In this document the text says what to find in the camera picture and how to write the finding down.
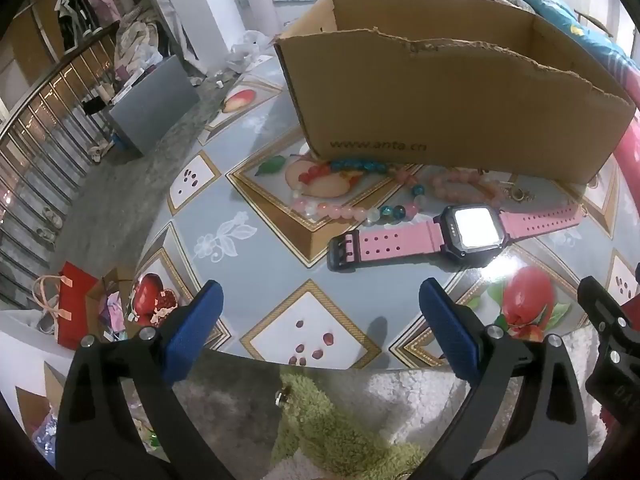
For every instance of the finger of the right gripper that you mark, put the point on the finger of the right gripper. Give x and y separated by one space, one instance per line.
614 381

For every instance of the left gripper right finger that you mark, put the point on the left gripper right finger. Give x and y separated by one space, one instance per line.
546 437

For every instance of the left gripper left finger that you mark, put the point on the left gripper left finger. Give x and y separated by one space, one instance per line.
96 437

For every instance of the pink strap smart watch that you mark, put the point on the pink strap smart watch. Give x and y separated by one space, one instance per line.
470 235

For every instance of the gold butterfly charm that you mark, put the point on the gold butterfly charm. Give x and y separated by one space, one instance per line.
519 195

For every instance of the white fuzzy towel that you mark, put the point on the white fuzzy towel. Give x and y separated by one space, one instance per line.
419 405

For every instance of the red paper bag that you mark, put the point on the red paper bag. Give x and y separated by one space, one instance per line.
63 297

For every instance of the green fuzzy rug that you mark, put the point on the green fuzzy rug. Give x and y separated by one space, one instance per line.
316 440

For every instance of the red floral blanket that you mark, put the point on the red floral blanket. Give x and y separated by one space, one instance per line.
627 154

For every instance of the brown cardboard box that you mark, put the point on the brown cardboard box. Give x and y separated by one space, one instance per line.
456 83

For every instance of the grey cabinet box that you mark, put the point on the grey cabinet box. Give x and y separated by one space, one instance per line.
152 105

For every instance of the teal blue pillow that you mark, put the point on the teal blue pillow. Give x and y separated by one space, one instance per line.
624 70

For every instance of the white plastic bag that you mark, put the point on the white plastic bag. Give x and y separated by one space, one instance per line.
253 49

